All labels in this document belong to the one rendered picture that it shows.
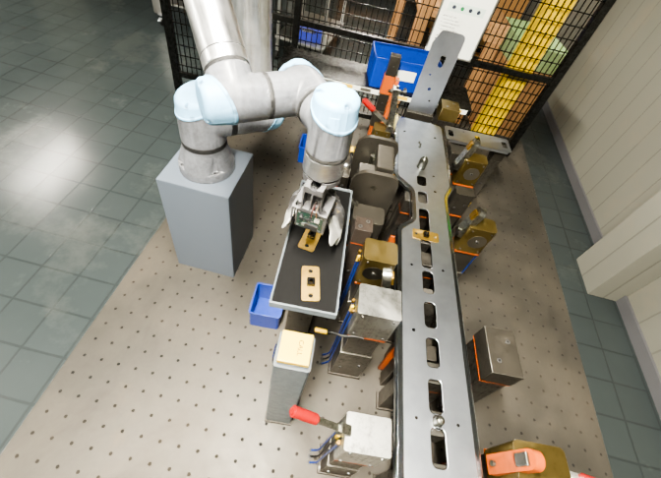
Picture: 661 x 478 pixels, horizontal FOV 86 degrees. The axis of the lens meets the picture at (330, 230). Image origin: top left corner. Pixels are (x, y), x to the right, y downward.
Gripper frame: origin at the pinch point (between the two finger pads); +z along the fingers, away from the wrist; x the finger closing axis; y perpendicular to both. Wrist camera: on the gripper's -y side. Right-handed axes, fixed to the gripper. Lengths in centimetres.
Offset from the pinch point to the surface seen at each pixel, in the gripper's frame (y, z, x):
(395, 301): 5.2, 7.0, 23.4
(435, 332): 2.7, 18.0, 37.0
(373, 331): 10.5, 14.6, 21.3
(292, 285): 13.9, 2.0, 0.9
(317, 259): 5.3, 2.1, 3.4
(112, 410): 41, 48, -35
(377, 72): -104, 8, -6
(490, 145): -93, 18, 50
